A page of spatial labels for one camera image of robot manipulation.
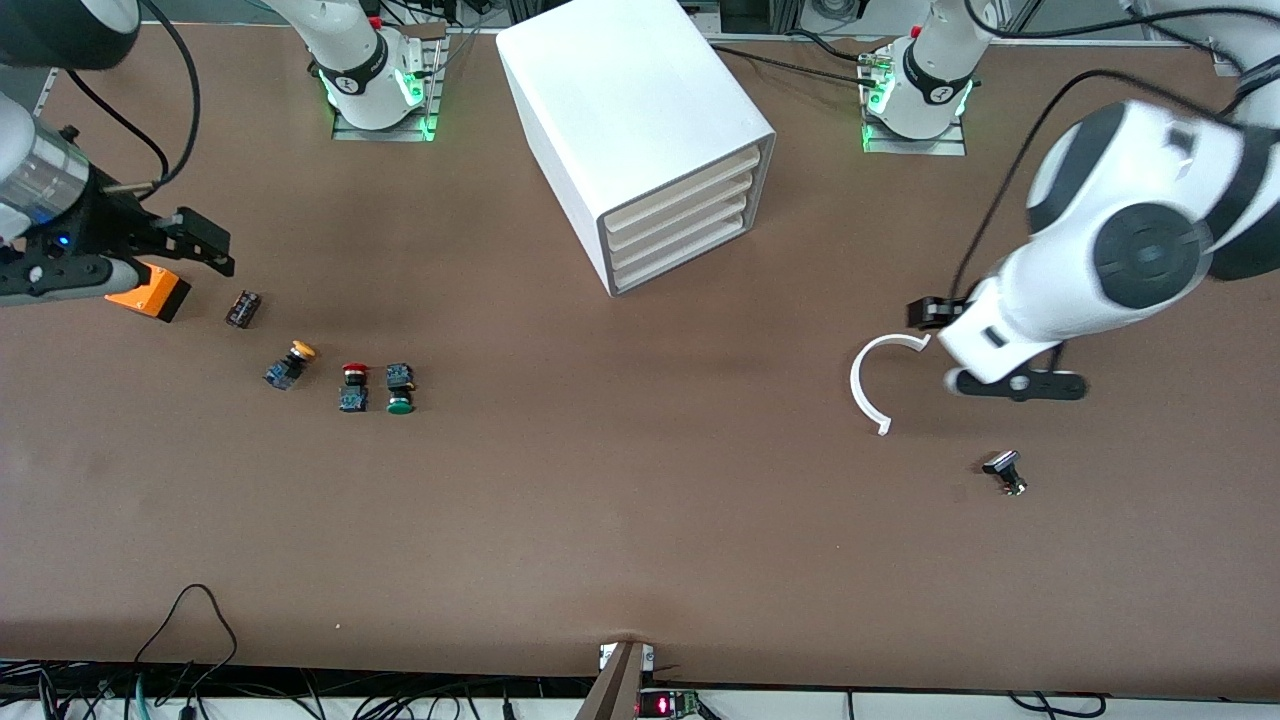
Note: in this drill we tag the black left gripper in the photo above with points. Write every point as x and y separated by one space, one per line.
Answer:
930 312

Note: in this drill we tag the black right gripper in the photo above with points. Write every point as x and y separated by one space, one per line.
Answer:
100 228

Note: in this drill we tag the white tray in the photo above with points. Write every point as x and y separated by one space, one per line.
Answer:
685 250

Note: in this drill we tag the green push button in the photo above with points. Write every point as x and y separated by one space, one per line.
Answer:
400 404

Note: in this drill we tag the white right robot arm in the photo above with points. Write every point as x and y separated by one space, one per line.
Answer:
365 100

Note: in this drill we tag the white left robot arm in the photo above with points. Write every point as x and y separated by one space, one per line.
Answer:
1050 290

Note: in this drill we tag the orange button box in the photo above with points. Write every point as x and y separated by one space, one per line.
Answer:
160 295

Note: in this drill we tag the yellow push button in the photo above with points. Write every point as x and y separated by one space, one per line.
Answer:
285 372

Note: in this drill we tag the black square push button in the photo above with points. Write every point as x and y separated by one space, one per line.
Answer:
1002 463

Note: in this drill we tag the red push button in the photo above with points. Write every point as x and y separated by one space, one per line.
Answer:
352 398

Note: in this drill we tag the small black contact block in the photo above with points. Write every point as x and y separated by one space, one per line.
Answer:
243 309

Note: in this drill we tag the small red LED board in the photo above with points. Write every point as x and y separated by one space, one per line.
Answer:
662 706

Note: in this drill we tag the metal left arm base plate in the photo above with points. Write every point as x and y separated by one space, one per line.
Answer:
915 147

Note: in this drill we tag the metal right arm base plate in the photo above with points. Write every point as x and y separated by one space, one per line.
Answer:
436 100

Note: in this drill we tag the aluminium frame corner bracket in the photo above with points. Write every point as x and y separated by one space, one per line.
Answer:
1222 58

